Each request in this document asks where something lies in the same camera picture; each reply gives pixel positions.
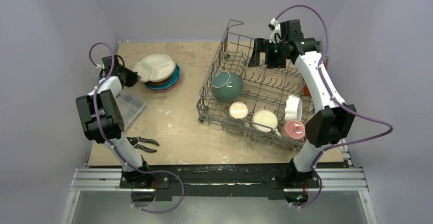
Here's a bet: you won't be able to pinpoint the cream divided plate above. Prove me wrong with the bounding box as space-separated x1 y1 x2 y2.
132 54 176 83

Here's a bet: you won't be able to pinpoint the white scalloped teal bowl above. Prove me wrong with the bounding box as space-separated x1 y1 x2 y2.
211 71 244 103

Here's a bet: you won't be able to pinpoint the cream dragon mug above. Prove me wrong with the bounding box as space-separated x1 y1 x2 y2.
227 102 250 134

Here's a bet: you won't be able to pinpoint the green floral mug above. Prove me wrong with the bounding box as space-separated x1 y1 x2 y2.
252 109 282 137

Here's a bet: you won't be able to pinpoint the pink ghost mug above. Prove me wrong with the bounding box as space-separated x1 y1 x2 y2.
281 119 305 143

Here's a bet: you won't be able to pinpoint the orange red plate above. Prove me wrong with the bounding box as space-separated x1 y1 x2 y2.
303 58 328 97

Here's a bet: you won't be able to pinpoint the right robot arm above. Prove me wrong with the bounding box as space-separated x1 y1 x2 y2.
248 18 356 187

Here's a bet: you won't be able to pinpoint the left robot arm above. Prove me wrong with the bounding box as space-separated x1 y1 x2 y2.
76 55 152 188

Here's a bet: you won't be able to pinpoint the yellow patterned plate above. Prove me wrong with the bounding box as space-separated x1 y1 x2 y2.
145 77 171 87

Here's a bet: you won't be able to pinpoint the clear plastic tray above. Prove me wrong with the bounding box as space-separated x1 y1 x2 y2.
116 91 146 132

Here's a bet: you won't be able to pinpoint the teal blue plate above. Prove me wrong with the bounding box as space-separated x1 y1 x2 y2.
145 64 180 92

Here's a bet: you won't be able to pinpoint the black pruning shears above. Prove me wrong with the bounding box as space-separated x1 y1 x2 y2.
127 136 160 153

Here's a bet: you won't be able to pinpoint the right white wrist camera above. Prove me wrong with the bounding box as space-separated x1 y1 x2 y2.
268 18 282 43

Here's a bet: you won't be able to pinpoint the grey wire dish rack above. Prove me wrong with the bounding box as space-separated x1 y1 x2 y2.
196 20 315 150

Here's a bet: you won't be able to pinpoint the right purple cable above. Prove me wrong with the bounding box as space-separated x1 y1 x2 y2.
275 5 394 210

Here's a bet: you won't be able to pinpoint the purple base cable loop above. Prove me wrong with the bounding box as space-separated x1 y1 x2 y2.
130 171 186 215

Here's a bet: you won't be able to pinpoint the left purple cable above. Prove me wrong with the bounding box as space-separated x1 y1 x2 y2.
88 42 185 183

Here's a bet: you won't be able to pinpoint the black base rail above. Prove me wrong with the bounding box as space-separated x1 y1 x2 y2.
69 161 369 203

